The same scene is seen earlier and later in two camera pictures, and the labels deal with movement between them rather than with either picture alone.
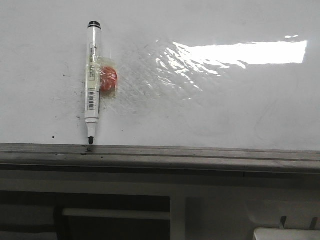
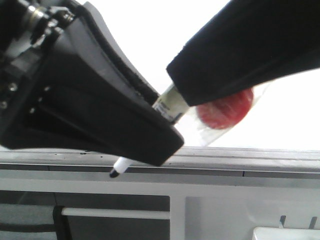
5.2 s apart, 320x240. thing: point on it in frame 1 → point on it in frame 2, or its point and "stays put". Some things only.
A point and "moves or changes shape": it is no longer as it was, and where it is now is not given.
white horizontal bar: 132,214 stays put
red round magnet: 108,79 moves or changes shape
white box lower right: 281,234 stays put
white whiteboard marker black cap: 92,106 moves or changes shape
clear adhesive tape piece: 102,78 moves or changes shape
